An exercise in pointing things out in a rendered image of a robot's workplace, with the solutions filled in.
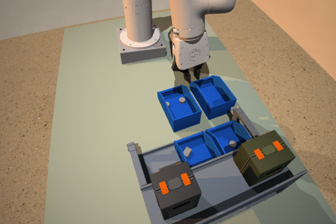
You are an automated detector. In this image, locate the grey metal shelf frame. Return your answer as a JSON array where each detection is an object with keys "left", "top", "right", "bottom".
[{"left": 126, "top": 106, "right": 308, "bottom": 224}]

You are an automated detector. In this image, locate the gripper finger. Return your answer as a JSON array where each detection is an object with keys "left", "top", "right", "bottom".
[
  {"left": 171, "top": 58, "right": 191, "bottom": 83},
  {"left": 193, "top": 63, "right": 204, "bottom": 80}
]

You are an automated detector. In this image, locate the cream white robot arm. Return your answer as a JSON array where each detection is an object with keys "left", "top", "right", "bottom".
[{"left": 120, "top": 0, "right": 236, "bottom": 49}]

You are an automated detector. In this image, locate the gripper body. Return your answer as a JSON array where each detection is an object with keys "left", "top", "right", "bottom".
[{"left": 172, "top": 30, "right": 209, "bottom": 70}]

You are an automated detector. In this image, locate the blue bin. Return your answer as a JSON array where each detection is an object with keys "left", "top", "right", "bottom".
[
  {"left": 190, "top": 75, "right": 237, "bottom": 120},
  {"left": 157, "top": 84, "right": 202, "bottom": 132},
  {"left": 174, "top": 131, "right": 221, "bottom": 168},
  {"left": 205, "top": 120, "right": 252, "bottom": 155}
]

